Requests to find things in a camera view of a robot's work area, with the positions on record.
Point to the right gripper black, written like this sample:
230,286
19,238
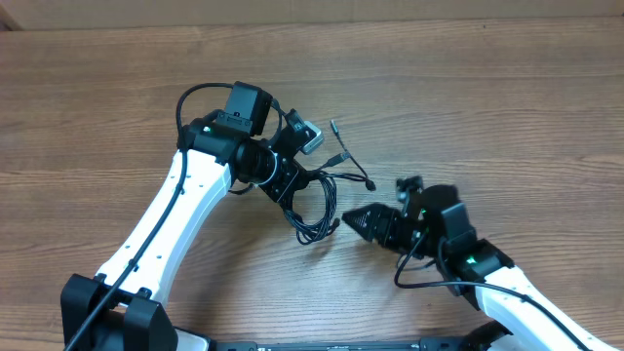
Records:
379,216

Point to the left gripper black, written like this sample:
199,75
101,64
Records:
276,191

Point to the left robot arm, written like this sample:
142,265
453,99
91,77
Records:
123,307

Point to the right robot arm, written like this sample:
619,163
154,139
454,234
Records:
433,222

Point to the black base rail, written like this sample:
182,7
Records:
438,343

